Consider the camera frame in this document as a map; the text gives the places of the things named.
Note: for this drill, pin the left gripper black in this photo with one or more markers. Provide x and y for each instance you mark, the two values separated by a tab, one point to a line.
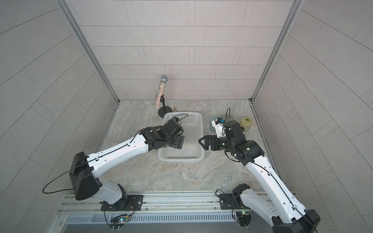
179	141

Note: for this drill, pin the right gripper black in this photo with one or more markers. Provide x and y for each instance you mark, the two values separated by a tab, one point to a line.
212	138

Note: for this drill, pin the blue tea canister front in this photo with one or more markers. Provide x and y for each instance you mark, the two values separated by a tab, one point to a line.
212	123

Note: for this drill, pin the dark green tea canister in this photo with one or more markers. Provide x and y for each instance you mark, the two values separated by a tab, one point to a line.
229	118

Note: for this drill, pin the yellow tea canister back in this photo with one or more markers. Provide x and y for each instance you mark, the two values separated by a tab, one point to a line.
246	123

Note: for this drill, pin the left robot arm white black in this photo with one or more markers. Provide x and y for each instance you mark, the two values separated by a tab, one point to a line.
87	170

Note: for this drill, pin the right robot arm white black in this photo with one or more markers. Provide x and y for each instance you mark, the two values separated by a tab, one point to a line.
250	154

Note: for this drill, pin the black microphone stand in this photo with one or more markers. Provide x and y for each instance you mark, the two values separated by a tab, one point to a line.
164	109

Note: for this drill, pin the glitter microphone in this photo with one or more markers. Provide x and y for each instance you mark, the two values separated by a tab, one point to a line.
161	89

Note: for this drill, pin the ventilation grille strip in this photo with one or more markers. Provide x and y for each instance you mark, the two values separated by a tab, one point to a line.
153	218

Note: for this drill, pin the right circuit board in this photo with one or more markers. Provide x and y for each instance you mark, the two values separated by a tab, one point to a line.
243	218

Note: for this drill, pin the circuit board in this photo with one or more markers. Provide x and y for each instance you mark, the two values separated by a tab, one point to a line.
118	222
243	218

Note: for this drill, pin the left circuit board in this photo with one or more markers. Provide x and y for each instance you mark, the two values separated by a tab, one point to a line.
118	222

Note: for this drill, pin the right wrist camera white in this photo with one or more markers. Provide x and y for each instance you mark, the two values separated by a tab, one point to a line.
220	131

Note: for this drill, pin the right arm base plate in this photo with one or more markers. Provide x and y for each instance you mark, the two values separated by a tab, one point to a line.
227	202

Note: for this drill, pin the aluminium mounting rail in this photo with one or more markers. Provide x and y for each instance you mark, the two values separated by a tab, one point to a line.
187	202

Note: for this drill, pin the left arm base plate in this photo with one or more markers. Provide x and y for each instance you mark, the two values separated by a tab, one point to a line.
130	203

